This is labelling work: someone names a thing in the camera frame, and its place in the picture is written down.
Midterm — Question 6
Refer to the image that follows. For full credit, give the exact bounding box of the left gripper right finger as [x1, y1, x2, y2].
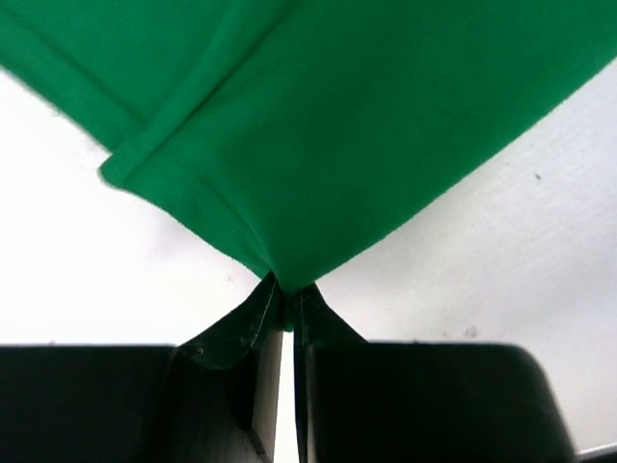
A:
[291, 286, 576, 462]

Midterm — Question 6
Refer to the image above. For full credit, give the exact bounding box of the green t shirt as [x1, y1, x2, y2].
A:
[0, 0, 617, 295]

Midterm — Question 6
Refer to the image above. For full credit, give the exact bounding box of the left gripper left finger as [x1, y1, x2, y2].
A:
[1, 276, 282, 462]

